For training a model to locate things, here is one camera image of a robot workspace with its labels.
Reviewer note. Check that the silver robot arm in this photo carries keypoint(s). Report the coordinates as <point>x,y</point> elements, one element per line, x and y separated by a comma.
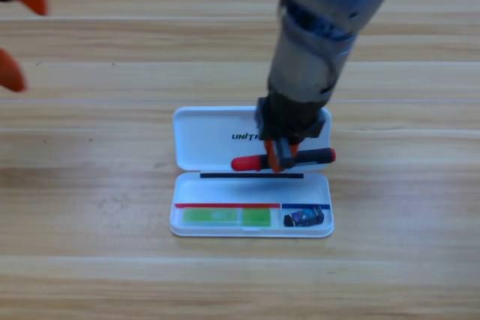
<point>322,24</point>

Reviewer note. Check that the green glue stick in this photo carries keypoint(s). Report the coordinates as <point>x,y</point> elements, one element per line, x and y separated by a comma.
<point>225,217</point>

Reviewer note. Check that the black sleeved eraser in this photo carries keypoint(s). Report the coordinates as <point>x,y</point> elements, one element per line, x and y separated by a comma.
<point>303,217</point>

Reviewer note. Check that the red and black marker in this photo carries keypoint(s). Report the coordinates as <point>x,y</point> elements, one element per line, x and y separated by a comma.
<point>249,163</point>

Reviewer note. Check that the white Unitree pencil case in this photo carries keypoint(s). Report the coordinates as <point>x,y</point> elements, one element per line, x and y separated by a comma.
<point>210,136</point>

